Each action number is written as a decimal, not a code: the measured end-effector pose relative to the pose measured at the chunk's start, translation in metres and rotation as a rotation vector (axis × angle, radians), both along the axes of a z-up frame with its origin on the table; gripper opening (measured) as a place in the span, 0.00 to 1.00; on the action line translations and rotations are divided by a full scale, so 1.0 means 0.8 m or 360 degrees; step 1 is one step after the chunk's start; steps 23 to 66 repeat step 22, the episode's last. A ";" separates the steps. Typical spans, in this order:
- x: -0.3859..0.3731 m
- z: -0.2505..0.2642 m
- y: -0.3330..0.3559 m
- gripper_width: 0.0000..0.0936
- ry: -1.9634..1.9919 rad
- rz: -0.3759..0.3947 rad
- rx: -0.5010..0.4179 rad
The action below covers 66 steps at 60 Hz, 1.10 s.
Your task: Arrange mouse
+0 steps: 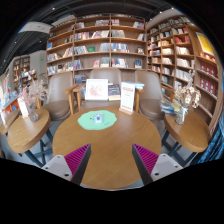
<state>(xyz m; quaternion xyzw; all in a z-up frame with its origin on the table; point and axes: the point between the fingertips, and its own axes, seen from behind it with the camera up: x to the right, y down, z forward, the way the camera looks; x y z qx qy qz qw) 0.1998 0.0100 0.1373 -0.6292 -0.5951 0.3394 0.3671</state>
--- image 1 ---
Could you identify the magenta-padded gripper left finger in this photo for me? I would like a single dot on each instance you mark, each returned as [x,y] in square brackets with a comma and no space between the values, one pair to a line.
[77,159]

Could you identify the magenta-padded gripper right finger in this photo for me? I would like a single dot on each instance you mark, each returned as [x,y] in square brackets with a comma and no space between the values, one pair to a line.
[146,159]

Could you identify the transparent grey computer mouse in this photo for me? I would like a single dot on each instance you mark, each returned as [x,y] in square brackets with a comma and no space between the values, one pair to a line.
[98,118]

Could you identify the green blob-shaped mouse pad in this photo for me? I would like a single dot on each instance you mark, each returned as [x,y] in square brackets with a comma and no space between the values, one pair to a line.
[86,121]

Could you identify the round wooden side table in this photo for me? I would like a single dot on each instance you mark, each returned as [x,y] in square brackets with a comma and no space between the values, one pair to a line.
[188,135]
[28,133]

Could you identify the glass vase dried flowers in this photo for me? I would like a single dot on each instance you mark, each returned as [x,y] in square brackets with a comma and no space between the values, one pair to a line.
[32,111]
[181,115]

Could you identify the brown padded wooden armchair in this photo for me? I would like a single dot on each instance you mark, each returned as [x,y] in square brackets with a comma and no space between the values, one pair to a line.
[101,73]
[58,100]
[150,100]

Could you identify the white red sign wooden base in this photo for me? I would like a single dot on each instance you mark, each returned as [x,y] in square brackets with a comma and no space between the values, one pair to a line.
[127,96]

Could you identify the person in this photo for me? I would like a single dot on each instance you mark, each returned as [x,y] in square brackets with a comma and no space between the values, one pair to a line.
[215,145]

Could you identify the white framed floral picture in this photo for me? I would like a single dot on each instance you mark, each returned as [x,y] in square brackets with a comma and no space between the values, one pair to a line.
[96,89]

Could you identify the blue cover book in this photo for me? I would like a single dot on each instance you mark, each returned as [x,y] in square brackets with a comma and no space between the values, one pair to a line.
[114,91]

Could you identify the small white table sign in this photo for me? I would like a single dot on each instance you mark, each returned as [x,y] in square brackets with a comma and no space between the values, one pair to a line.
[22,107]

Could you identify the distant wooden bookshelf unit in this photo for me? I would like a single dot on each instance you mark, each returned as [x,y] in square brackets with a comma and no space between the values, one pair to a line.
[25,71]

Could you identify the wide wooden bookshelf unit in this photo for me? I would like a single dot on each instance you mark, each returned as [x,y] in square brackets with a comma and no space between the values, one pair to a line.
[96,40]

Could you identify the yellow poster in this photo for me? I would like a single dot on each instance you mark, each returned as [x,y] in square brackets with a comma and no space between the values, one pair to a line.
[205,43]

